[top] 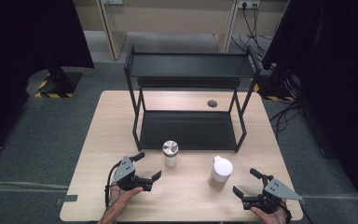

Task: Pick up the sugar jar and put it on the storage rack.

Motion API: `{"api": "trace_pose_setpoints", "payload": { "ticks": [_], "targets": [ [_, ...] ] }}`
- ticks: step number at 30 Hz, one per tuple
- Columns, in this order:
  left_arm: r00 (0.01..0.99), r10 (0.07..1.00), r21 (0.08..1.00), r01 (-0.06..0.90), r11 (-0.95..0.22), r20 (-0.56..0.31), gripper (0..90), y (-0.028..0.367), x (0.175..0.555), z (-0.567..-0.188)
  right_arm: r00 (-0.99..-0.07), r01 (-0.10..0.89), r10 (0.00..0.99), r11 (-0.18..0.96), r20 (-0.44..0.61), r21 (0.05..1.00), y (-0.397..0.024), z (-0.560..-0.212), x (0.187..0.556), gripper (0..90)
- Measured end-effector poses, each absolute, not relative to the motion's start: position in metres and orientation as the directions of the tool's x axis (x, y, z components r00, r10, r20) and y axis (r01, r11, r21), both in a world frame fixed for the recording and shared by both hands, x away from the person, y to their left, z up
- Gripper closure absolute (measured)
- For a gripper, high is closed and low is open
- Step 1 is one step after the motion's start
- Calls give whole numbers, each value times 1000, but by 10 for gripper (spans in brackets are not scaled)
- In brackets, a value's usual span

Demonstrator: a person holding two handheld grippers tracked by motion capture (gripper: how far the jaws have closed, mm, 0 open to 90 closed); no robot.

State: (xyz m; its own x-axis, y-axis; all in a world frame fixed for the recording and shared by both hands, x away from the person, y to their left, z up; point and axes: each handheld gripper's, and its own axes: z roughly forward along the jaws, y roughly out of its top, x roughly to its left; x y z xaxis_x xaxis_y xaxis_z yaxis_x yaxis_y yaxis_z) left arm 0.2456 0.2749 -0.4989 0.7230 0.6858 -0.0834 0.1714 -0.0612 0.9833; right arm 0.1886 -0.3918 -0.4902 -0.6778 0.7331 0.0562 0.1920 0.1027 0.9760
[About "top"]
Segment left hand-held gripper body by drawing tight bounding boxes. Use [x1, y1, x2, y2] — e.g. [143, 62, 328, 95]
[113, 155, 153, 192]

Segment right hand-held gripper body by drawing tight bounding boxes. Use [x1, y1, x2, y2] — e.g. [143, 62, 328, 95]
[241, 175, 303, 216]

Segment glass jar with silver lid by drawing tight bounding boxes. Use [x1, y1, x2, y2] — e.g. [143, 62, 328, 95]
[162, 140, 180, 169]

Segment brown cup with white lid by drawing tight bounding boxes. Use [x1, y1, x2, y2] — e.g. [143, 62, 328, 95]
[207, 155, 234, 189]

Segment black metal two-tier shelf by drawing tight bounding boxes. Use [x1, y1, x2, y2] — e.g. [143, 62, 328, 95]
[123, 43, 262, 154]

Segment person's left hand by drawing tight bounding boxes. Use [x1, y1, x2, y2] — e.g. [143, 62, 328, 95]
[108, 184, 145, 211]

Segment person's right hand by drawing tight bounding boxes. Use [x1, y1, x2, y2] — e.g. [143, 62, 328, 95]
[250, 199, 289, 224]

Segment grey floor tape strip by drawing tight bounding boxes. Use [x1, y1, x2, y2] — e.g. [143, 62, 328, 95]
[55, 194, 79, 206]

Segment stand base with hazard tape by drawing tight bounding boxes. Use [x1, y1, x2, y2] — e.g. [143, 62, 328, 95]
[253, 69, 296, 103]
[34, 63, 84, 99]

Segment black curtain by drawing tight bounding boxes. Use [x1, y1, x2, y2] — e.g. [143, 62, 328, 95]
[0, 0, 95, 158]
[260, 0, 358, 218]

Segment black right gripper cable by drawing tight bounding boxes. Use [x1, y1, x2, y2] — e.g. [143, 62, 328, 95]
[279, 199, 294, 224]

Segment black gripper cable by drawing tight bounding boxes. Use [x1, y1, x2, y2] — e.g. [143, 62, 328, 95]
[279, 199, 294, 224]
[104, 161, 123, 209]

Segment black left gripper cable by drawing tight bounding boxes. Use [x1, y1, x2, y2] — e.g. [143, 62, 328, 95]
[104, 161, 123, 209]

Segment black floor cables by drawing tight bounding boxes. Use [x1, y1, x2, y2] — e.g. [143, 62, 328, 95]
[268, 101, 303, 139]

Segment black cables below socket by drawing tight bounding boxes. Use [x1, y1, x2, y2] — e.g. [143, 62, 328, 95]
[230, 3, 273, 58]

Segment wall power socket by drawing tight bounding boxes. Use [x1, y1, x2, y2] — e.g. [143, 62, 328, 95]
[237, 0, 261, 9]

